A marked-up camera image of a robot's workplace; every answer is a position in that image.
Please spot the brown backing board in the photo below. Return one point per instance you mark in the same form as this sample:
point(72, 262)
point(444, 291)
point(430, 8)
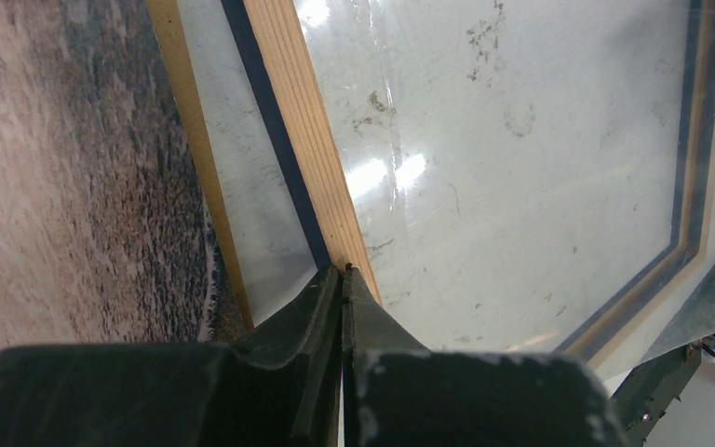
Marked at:
point(203, 160)

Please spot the clear acrylic sheet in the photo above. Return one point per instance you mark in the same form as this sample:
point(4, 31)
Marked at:
point(273, 251)

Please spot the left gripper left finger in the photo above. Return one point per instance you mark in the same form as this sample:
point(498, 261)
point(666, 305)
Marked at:
point(275, 386)

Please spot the beach landscape photo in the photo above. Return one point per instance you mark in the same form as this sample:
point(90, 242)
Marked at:
point(105, 233)

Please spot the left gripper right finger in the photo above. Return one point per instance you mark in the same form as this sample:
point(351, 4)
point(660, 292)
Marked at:
point(397, 392)

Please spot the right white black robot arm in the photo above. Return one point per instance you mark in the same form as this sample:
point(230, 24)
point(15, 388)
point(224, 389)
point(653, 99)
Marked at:
point(670, 400)

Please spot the wooden picture frame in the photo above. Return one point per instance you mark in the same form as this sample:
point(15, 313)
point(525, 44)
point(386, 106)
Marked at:
point(302, 136)

